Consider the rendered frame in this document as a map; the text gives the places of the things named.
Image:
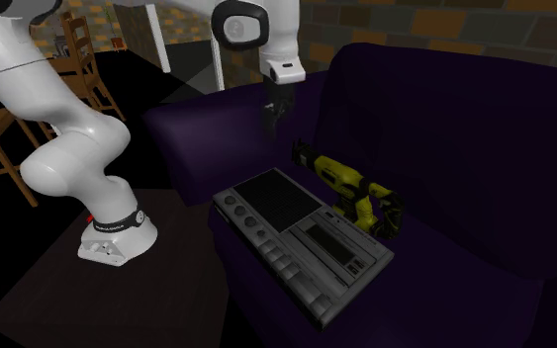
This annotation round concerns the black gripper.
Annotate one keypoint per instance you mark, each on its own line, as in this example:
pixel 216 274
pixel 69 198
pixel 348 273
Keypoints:
pixel 278 103

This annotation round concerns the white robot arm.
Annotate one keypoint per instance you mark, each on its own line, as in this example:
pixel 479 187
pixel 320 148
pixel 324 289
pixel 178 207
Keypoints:
pixel 70 144

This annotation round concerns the yellow and black power saw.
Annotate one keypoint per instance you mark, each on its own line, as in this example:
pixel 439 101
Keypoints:
pixel 350 185

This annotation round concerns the dark purple sofa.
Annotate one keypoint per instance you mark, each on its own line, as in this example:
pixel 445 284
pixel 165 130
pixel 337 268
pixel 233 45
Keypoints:
pixel 451 159

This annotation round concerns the dark robot stand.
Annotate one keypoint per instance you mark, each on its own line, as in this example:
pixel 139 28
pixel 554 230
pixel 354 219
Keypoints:
pixel 128 294

